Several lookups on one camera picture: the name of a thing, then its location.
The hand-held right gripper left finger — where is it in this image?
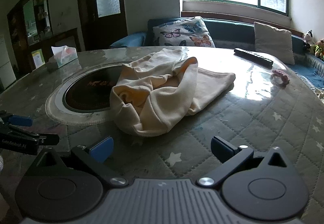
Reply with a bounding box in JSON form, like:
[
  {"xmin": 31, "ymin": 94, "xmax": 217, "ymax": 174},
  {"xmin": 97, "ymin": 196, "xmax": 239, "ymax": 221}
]
[{"xmin": 25, "ymin": 136, "xmax": 128, "ymax": 188}]

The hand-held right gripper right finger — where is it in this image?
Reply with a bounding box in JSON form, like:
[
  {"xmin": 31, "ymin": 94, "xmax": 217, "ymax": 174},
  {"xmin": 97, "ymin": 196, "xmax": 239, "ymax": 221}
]
[{"xmin": 199, "ymin": 135, "xmax": 296, "ymax": 186}]

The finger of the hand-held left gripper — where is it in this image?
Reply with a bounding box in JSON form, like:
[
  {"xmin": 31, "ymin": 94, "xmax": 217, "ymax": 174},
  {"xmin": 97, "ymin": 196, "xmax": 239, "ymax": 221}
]
[
  {"xmin": 24, "ymin": 133, "xmax": 60, "ymax": 146},
  {"xmin": 0, "ymin": 111, "xmax": 34, "ymax": 128}
]

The cream garment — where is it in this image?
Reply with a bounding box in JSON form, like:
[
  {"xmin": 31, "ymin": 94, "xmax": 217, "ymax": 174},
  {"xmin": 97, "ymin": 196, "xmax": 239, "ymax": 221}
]
[{"xmin": 110, "ymin": 47, "xmax": 236, "ymax": 137}]

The white refrigerator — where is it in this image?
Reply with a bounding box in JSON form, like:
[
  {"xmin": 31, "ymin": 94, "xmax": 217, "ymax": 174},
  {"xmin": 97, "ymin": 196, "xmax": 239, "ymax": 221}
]
[{"xmin": 0, "ymin": 34, "xmax": 17, "ymax": 91}]

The round built-in cooktop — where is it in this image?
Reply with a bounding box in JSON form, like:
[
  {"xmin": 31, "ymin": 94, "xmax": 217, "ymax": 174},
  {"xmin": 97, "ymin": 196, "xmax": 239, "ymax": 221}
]
[{"xmin": 46, "ymin": 62, "xmax": 124, "ymax": 123}]

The yellow paper sheet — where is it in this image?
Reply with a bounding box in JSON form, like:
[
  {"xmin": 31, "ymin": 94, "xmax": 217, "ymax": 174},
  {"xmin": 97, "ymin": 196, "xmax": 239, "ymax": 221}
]
[{"xmin": 31, "ymin": 48, "xmax": 45, "ymax": 69}]

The tissue box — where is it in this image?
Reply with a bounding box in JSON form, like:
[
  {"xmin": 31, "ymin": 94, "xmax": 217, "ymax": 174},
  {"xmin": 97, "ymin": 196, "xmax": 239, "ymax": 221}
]
[{"xmin": 48, "ymin": 46, "xmax": 78, "ymax": 69}]

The dark wooden cabinet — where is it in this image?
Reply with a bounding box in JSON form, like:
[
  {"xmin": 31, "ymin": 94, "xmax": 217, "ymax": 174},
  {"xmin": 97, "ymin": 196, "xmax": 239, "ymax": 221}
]
[{"xmin": 7, "ymin": 0, "xmax": 84, "ymax": 73}]

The pink scrunchie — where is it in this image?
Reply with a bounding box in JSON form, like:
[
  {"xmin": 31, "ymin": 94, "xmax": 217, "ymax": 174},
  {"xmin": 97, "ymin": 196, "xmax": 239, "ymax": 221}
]
[{"xmin": 271, "ymin": 69, "xmax": 291, "ymax": 89}]

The black remote control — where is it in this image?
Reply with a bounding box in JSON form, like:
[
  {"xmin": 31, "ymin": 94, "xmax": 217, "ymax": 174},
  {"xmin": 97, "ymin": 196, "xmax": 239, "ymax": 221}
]
[{"xmin": 233, "ymin": 48, "xmax": 274, "ymax": 67}]

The blue cushion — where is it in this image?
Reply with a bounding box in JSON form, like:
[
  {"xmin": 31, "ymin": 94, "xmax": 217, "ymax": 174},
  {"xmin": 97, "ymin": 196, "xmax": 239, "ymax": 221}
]
[{"xmin": 109, "ymin": 32, "xmax": 147, "ymax": 49}]

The dark wooden door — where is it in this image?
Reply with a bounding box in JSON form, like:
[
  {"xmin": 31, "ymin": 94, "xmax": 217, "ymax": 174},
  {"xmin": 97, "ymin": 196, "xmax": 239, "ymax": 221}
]
[{"xmin": 75, "ymin": 0, "xmax": 128, "ymax": 51}]

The blue blanket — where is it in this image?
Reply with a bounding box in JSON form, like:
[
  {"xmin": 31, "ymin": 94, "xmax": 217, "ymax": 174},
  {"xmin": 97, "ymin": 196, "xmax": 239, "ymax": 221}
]
[{"xmin": 289, "ymin": 54, "xmax": 324, "ymax": 98}]

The dark teal sofa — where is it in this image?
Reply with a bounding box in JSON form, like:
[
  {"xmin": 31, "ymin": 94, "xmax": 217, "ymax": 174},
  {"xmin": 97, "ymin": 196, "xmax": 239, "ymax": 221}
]
[{"xmin": 109, "ymin": 18, "xmax": 324, "ymax": 98}]

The beige pillow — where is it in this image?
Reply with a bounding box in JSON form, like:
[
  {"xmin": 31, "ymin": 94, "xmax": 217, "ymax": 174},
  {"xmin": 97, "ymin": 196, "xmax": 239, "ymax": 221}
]
[{"xmin": 254, "ymin": 22, "xmax": 295, "ymax": 65}]

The butterfly print pillow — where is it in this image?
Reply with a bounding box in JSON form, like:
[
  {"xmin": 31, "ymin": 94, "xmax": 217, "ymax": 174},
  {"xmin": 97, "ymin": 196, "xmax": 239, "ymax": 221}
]
[{"xmin": 152, "ymin": 16, "xmax": 215, "ymax": 48}]

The cow plush toy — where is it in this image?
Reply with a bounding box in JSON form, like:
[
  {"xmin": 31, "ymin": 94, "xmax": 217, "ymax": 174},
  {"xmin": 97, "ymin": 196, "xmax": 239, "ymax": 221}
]
[{"xmin": 303, "ymin": 30, "xmax": 314, "ymax": 45}]

